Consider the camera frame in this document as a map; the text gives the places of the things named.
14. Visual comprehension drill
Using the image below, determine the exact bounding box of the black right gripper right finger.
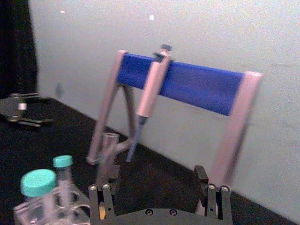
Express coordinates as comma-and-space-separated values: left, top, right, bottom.
194, 165, 233, 221

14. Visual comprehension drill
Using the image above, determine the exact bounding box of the grey stand with blue bar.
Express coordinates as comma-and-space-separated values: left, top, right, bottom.
86, 50, 263, 186

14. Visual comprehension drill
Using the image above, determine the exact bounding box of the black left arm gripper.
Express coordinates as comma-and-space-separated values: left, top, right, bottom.
0, 93, 54, 128

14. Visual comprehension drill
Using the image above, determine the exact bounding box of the black table cloth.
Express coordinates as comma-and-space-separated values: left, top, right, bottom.
0, 96, 294, 225

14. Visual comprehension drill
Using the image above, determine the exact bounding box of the black backdrop curtain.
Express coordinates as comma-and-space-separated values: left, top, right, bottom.
0, 0, 39, 99

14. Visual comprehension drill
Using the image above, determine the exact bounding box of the clear glass tube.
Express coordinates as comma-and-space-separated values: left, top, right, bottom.
96, 132, 120, 184

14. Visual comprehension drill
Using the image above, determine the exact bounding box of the grey pipette with blue tip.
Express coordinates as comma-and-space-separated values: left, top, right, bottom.
125, 44, 173, 163

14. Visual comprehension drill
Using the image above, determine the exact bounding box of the slim tube with teal cap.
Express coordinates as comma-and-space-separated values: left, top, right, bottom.
52, 155, 74, 208

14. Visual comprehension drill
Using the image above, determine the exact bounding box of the clear bottle with teal cap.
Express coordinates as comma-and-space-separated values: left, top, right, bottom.
19, 169, 62, 225

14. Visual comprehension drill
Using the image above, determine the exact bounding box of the clear plastic tube rack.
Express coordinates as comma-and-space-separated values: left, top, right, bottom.
13, 185, 91, 225

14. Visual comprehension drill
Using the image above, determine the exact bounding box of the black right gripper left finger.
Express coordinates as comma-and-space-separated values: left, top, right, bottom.
88, 165, 121, 221

